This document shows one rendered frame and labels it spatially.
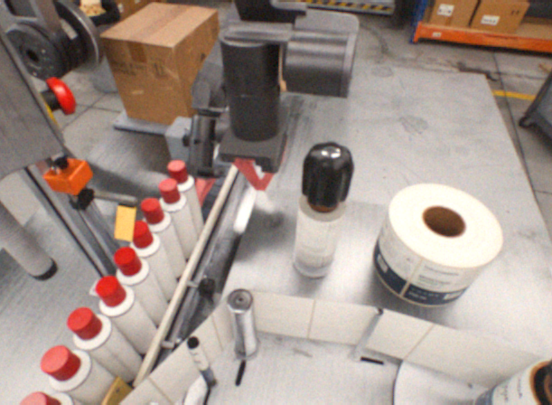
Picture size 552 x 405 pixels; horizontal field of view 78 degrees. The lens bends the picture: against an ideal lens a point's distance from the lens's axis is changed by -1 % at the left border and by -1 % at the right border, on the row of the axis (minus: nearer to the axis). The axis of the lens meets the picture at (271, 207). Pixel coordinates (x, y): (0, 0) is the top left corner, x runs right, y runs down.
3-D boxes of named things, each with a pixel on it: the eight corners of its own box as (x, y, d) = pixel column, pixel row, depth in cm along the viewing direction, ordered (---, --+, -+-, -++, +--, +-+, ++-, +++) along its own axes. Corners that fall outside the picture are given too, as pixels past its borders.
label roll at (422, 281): (480, 257, 75) (514, 213, 64) (449, 326, 65) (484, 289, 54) (395, 214, 83) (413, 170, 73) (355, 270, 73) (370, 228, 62)
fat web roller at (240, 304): (256, 363, 60) (251, 318, 46) (231, 357, 61) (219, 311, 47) (262, 338, 63) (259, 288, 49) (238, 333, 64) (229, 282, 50)
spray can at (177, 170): (204, 240, 78) (188, 174, 63) (182, 241, 78) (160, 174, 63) (206, 222, 82) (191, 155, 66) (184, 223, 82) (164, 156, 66)
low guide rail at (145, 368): (143, 390, 56) (139, 387, 54) (135, 389, 56) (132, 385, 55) (278, 78, 126) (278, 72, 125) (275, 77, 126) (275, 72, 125)
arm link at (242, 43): (229, 9, 33) (207, 31, 30) (298, 13, 32) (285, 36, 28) (237, 76, 38) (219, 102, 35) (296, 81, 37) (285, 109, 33)
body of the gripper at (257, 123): (290, 118, 44) (291, 61, 38) (276, 171, 37) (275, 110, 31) (240, 115, 45) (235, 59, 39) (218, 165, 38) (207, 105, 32)
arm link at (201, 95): (210, 92, 79) (195, 80, 71) (258, 98, 77) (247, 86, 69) (202, 144, 80) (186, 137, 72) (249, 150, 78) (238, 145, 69)
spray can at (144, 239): (178, 301, 68) (151, 240, 53) (152, 303, 68) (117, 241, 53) (181, 278, 72) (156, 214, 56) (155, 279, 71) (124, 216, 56)
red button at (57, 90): (38, 93, 32) (70, 82, 34) (25, 79, 34) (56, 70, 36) (57, 127, 35) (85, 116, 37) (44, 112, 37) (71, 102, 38)
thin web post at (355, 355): (360, 363, 60) (387, 318, 46) (349, 361, 60) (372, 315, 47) (360, 352, 61) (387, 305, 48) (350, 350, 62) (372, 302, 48)
